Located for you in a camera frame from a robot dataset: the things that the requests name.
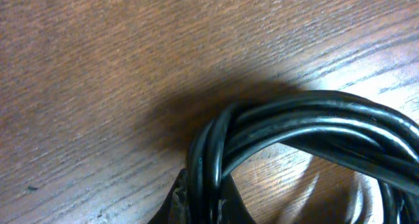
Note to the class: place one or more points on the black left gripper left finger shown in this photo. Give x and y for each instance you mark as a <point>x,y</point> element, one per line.
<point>175,208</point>

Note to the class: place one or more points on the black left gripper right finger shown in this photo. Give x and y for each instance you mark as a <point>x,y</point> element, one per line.
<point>232,209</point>

